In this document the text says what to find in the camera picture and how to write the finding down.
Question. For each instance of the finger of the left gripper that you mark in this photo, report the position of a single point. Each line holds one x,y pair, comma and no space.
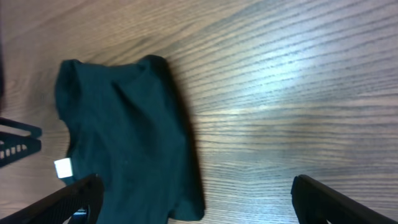
15,147
35,132

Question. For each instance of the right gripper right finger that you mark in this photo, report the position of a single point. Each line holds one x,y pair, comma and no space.
316,203

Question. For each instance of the black t-shirt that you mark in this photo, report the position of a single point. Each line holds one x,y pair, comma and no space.
127,125

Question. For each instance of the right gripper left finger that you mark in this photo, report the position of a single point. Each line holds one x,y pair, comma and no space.
79,202

